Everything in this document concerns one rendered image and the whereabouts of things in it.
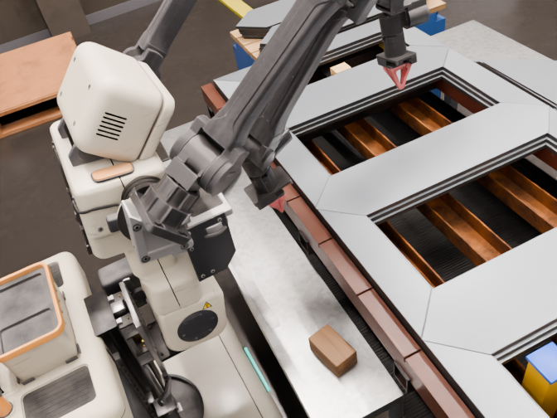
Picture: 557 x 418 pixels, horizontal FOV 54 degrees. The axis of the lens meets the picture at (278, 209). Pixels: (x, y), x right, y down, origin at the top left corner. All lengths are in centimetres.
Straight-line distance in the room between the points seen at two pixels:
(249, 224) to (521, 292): 78
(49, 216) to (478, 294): 238
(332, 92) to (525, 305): 93
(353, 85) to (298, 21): 97
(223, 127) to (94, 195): 26
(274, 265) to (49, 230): 174
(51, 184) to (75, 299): 194
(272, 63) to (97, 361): 76
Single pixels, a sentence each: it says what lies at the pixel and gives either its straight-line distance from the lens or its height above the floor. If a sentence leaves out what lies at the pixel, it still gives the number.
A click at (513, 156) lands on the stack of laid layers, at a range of 158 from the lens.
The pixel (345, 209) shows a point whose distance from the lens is 138.
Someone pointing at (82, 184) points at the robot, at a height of 124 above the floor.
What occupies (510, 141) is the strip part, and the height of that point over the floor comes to 85.
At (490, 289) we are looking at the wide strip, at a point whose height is 85.
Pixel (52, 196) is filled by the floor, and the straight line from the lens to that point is 324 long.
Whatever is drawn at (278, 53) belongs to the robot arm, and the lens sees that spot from 89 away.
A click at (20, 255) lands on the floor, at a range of 299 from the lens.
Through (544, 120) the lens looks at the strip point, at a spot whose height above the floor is 85.
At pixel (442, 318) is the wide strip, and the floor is 85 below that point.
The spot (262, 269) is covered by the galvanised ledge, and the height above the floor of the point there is 68.
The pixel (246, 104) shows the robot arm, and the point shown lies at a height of 133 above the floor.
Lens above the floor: 181
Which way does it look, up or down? 43 degrees down
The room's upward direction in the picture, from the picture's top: 12 degrees counter-clockwise
